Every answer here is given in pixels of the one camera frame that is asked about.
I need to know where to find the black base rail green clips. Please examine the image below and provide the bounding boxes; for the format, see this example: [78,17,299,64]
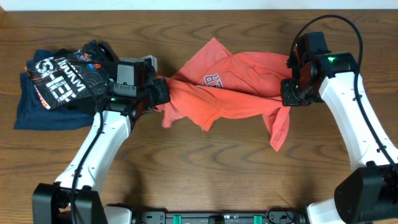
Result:
[104,203,308,224]

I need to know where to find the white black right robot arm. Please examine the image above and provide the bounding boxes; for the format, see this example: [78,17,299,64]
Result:
[281,32,397,223]

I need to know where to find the navy blue folded garment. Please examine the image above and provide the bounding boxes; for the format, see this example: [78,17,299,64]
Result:
[14,50,101,131]

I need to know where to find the black graphic folded t-shirt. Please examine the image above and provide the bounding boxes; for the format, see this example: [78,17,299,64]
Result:
[26,40,119,110]

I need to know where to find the orange printed t-shirt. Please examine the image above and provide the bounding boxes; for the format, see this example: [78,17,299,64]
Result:
[156,38,291,151]

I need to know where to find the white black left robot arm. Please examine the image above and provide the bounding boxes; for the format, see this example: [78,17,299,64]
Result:
[32,55,170,223]

